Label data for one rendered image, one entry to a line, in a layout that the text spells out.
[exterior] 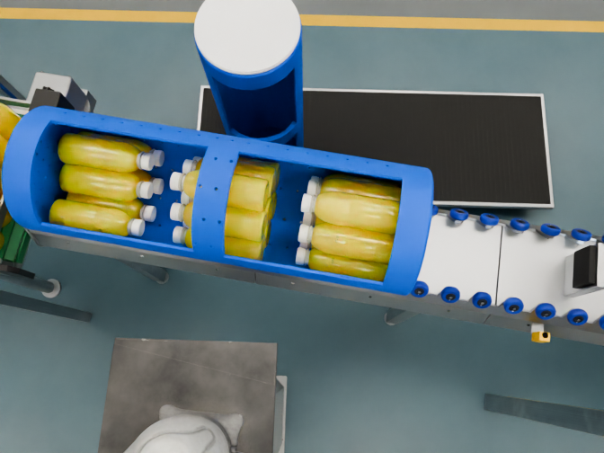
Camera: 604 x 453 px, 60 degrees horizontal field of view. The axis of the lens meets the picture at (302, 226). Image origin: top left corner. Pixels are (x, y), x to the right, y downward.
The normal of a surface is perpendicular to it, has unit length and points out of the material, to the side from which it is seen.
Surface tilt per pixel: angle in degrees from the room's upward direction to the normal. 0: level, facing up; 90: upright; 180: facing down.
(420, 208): 3
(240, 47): 0
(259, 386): 4
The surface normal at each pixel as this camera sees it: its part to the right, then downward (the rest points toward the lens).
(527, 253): -0.01, -0.25
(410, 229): -0.06, 0.00
